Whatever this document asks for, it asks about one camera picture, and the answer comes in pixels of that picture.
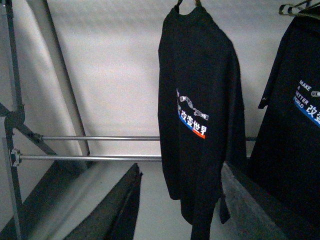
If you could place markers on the lower metal rack rod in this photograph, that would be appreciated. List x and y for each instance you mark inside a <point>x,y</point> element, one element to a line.
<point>97,158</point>

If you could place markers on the grey metal rack frame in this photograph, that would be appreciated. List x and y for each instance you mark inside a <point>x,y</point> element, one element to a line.
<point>14,119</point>

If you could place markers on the upper metal rack rod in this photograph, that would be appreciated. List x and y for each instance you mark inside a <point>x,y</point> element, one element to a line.
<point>97,138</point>

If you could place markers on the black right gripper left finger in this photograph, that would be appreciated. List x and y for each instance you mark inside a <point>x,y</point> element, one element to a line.
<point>115,217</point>

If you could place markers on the black printed t-shirt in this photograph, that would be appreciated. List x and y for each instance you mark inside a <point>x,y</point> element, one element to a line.
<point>200,113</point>
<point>285,160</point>

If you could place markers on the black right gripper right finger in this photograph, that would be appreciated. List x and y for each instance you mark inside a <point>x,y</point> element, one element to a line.
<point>257,215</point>

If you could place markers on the green clothes hanger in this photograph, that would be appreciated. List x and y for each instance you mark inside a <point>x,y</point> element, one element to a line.
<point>298,9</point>
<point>197,3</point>

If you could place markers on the metal rack rod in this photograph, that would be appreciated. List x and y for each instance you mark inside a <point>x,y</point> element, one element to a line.
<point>97,158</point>
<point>97,138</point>

